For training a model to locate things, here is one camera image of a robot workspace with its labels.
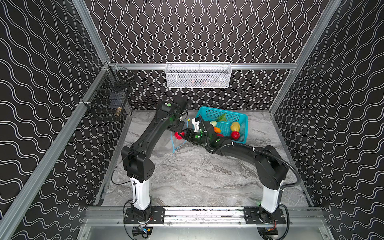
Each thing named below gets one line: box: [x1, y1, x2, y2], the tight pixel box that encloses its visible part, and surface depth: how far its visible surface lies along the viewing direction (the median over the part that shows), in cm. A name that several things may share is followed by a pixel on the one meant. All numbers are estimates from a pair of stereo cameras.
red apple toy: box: [231, 130, 240, 140], surface depth 103 cm
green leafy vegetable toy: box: [216, 112, 228, 122], surface depth 112 cm
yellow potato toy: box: [231, 121, 241, 132], surface depth 108 cm
